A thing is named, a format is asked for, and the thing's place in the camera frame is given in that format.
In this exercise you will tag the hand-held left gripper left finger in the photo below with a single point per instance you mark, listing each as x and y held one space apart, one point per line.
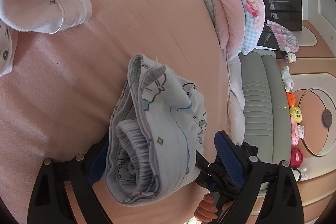
98 161

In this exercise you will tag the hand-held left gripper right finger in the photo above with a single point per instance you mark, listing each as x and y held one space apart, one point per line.
228 158

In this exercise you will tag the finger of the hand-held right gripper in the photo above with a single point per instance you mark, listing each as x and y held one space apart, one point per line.
206 165

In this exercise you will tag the white cartoon print shorts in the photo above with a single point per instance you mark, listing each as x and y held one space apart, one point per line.
157 129

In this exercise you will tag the person's right hand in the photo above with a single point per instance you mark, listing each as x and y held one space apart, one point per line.
207 209

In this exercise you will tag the grey padded headboard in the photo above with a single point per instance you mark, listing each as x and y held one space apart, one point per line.
260 108

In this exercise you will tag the red plush toy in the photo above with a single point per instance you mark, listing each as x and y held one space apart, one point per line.
296 157

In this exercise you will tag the pink plush toy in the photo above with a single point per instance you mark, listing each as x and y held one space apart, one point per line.
298 132

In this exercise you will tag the small white plush toy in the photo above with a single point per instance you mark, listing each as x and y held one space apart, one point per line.
302 172

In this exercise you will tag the yellow plush toy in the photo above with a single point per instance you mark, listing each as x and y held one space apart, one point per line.
296 113

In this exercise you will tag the orange plush toy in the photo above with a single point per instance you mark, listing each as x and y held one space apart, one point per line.
290 98

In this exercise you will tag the purple white plush toy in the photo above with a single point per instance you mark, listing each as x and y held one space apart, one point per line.
290 57

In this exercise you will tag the bed with pink sheet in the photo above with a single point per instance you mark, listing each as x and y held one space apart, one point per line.
131 16

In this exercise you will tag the pink checked quilt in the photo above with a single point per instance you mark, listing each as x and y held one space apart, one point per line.
225 3

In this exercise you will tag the dark glass wardrobe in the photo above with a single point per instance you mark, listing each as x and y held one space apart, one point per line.
286 3

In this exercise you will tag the pink printed pajama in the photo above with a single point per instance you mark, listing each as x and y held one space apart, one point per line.
44 3

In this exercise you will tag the brown wall disc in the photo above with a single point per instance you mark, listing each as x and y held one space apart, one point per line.
328 117

